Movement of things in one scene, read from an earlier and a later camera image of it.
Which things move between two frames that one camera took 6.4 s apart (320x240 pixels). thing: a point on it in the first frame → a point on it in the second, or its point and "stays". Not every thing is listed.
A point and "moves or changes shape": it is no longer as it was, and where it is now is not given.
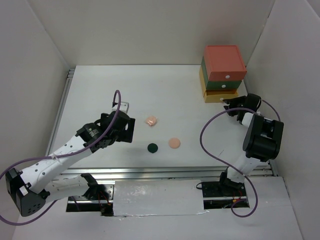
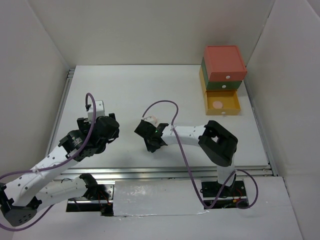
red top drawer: x=224 y=62 stays
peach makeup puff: x=151 y=120 stays
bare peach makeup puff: x=174 y=143 moves or changes shape
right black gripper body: x=242 y=105 → x=151 y=147
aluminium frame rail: x=130 y=173 stays
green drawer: x=219 y=85 stays
